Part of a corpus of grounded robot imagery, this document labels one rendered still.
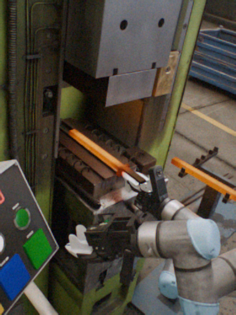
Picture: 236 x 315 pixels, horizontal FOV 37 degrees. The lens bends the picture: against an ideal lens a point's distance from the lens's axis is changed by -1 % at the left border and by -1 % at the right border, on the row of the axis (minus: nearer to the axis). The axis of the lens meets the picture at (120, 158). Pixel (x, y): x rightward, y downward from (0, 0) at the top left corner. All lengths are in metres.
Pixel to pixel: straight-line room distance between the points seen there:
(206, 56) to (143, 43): 4.12
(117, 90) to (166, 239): 0.52
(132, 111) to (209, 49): 3.72
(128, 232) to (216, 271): 0.19
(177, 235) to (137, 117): 0.86
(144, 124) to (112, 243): 0.79
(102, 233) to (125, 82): 0.50
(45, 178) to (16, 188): 0.37
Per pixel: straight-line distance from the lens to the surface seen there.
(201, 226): 0.69
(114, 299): 1.93
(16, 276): 0.91
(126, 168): 1.26
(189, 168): 1.51
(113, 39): 0.99
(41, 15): 1.02
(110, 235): 0.77
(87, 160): 1.31
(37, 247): 0.95
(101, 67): 1.00
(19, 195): 0.92
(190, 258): 0.71
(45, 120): 1.14
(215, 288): 0.75
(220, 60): 5.08
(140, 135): 1.51
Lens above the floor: 1.72
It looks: 33 degrees down
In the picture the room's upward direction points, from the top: 10 degrees clockwise
